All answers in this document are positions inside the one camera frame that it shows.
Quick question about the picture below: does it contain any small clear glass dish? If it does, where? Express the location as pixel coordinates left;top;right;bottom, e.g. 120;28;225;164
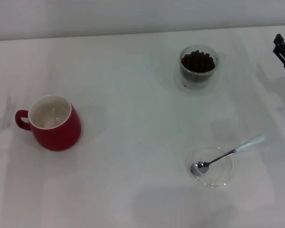
184;146;235;189

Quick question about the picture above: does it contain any double-wall glass cup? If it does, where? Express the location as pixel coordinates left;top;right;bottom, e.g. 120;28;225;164
179;45;226;83

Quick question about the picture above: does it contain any red ceramic mug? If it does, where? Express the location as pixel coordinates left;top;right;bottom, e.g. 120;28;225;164
15;94;82;152

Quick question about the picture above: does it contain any metal spoon with blue handle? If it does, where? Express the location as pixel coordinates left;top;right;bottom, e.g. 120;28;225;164
190;134;266;176

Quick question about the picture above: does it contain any clear glass saucer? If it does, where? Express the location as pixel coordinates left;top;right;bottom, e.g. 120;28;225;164
173;68;223;96

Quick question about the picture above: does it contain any pile of coffee beans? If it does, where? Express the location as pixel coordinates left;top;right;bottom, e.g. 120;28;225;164
181;50;216;81

